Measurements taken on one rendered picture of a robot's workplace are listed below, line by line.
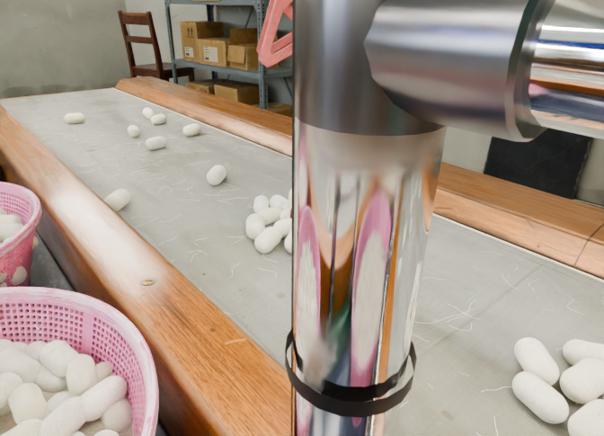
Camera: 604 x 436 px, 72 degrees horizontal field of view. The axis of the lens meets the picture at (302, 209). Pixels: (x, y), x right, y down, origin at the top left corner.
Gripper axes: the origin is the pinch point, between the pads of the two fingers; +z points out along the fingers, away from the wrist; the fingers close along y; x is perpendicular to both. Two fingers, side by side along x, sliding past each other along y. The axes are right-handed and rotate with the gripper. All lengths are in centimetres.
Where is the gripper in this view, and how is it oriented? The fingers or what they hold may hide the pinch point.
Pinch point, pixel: (265, 53)
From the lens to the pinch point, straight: 54.9
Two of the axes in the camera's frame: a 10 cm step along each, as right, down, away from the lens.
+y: -1.2, -4.4, 8.9
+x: -7.6, -5.4, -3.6
